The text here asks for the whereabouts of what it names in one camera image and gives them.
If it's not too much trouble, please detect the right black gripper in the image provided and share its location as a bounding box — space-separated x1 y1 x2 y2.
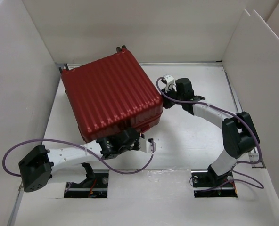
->
158 85 184 108

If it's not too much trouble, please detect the red suitcase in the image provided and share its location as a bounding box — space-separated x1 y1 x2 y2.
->
61 46 163 143

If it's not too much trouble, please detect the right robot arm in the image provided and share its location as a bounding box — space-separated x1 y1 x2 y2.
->
157 75 262 190

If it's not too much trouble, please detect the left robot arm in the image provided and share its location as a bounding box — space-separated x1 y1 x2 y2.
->
18 128 147 192

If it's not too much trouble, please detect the white foam board panel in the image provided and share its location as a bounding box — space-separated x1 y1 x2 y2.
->
222 11 279 198

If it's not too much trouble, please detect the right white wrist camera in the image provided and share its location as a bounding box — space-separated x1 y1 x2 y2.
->
161 74 175 93

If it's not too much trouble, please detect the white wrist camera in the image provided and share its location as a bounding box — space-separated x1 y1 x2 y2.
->
139 138 156 154
161 74 175 93

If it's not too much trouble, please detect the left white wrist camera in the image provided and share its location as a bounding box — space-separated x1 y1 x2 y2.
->
139 138 156 154

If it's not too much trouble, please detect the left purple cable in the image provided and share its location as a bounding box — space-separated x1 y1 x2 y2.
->
2 137 157 193

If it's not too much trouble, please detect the purple cable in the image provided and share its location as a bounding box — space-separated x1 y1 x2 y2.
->
2 137 157 193
156 75 264 193

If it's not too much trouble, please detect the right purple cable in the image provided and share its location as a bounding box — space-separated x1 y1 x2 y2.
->
156 75 264 193

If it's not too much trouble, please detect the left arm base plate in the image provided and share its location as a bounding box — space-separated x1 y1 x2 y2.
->
64 171 109 199

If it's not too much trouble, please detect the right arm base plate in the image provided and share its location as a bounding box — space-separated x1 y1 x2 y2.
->
189 170 238 198

